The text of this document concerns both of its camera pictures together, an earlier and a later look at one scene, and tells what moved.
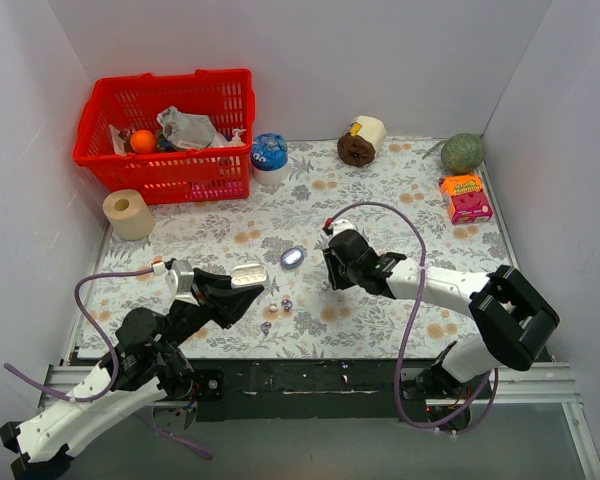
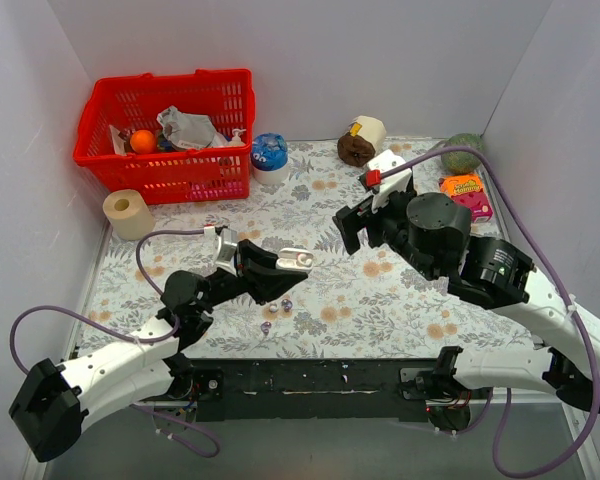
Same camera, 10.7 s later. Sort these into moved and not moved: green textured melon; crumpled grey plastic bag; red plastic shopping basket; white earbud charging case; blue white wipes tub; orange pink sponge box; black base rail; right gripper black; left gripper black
Moved: right gripper black; white earbud charging case; left gripper black
Not moved: black base rail; red plastic shopping basket; orange pink sponge box; crumpled grey plastic bag; blue white wipes tub; green textured melon
